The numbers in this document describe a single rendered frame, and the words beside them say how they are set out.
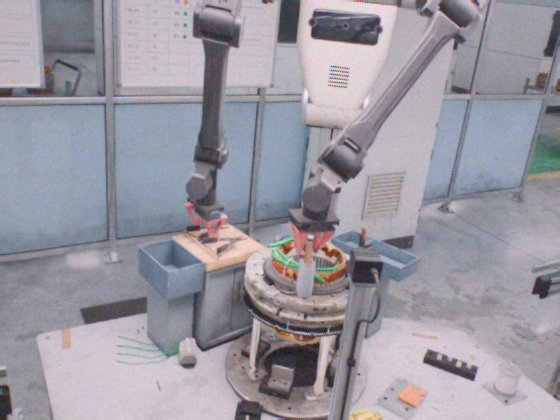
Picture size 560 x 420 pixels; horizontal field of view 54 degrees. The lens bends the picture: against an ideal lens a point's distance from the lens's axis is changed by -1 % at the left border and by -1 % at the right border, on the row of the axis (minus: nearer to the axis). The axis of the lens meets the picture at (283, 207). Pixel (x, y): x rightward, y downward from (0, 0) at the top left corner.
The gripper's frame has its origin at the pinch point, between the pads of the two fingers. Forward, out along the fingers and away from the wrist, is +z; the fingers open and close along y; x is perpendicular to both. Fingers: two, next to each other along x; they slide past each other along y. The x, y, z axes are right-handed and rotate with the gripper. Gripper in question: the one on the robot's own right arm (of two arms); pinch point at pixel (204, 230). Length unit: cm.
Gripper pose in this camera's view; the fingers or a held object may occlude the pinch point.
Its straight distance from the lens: 160.3
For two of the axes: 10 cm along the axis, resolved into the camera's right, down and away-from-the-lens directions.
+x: 7.7, -2.1, 6.0
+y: 6.3, 3.9, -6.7
